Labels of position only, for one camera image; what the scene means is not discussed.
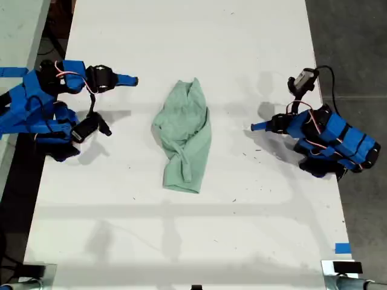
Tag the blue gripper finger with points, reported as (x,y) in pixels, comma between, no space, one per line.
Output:
(261,128)
(125,83)
(125,78)
(262,124)

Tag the pale green T-shirt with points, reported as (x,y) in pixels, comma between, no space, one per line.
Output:
(184,127)

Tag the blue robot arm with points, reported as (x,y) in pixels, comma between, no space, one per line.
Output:
(27,102)
(341,139)

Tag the long blue tape strip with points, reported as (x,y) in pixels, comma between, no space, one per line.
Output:
(10,72)

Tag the white side table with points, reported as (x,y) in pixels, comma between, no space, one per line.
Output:
(16,33)

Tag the short blue tape strip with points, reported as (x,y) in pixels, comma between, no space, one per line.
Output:
(342,248)

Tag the small black box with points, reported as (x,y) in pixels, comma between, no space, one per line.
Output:
(34,271)
(347,267)

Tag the black camera stalk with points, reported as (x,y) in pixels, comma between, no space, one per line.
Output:
(92,104)
(292,86)

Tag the black camera box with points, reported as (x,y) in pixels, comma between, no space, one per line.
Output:
(84,128)
(305,78)

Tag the silver metal table bracket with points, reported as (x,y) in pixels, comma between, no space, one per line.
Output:
(328,278)
(50,278)

